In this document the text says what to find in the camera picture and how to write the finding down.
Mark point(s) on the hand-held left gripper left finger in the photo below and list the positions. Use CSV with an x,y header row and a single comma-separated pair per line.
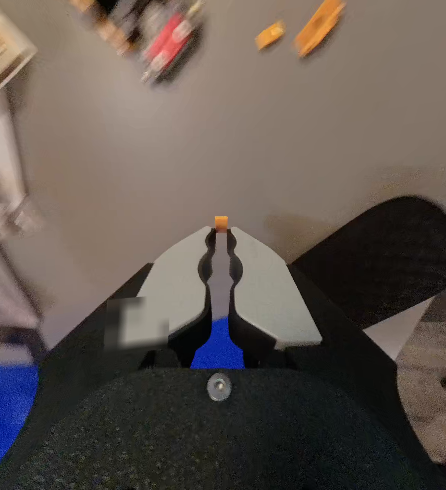
x,y
177,279

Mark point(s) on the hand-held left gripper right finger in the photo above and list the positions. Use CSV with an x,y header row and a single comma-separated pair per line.
x,y
276,302

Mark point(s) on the tiny orange lego brick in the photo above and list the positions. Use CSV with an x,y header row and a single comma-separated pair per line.
x,y
221,223

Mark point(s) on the blue plastic bin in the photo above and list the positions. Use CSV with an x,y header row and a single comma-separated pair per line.
x,y
1,402

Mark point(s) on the orange and red lego assembly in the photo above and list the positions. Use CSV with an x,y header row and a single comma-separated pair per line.
x,y
318,26

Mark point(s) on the yellow lego car model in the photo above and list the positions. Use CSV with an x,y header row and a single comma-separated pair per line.
x,y
165,42

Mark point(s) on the person's beige sweater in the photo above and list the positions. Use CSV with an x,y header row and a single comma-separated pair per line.
x,y
429,344

